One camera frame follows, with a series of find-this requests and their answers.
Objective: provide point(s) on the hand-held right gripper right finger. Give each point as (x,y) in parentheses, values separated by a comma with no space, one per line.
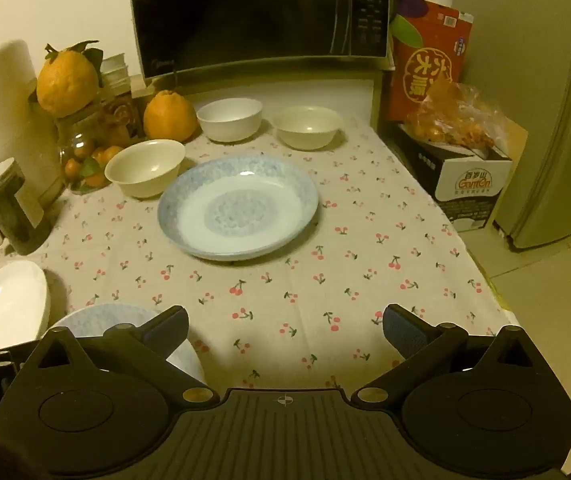
(403,332)

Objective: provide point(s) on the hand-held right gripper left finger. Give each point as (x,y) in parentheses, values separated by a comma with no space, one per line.
(173,324)

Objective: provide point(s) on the blue patterned plate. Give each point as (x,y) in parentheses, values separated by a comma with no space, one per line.
(238,210)
(100,317)

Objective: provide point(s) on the plain white plate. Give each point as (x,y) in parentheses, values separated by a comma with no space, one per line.
(2,305)

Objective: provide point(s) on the wide cream bowl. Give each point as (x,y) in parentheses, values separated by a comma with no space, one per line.
(143,170)

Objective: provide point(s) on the bright white bowl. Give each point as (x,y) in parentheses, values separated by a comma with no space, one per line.
(229,120)

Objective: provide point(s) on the small cream bowl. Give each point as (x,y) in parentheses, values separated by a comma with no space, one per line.
(307,129)

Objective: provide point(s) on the cherry print tablecloth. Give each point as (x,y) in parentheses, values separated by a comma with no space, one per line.
(315,285)

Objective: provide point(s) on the black and white cardboard box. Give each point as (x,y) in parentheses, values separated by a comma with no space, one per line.
(470,187)

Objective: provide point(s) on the dark jar with metal lid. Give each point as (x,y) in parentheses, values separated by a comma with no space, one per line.
(10,210)

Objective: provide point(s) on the glass jar of kumquats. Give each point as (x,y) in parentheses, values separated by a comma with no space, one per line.
(85,160)

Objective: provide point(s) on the large orange citrus fruit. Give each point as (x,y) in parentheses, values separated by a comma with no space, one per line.
(170,117)

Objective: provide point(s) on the amber glass jar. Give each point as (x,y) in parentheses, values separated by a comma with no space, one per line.
(118,117)

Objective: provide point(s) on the plastic bag of fruit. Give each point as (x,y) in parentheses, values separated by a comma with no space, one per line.
(458,120)

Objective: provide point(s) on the white lidded container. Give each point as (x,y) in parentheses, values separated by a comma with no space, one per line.
(115,74)

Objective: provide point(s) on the large orange with leaves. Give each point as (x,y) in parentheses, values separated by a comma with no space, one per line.
(65,85)

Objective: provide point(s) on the grey refrigerator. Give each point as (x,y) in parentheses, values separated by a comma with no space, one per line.
(555,110)

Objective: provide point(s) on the red carton box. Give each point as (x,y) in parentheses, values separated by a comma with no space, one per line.
(428,60)

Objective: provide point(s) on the white kitchen appliance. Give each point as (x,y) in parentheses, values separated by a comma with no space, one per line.
(0,110)

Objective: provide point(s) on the black microwave oven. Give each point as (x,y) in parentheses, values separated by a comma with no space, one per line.
(240,10)

